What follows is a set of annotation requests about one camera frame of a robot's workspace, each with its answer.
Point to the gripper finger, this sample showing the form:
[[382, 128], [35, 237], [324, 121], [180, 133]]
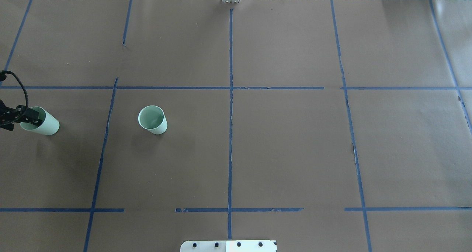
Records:
[[30, 115]]

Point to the mint green cup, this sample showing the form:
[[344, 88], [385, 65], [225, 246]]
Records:
[[47, 124], [152, 118]]

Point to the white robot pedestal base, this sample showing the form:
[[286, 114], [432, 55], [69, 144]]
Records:
[[230, 246]]

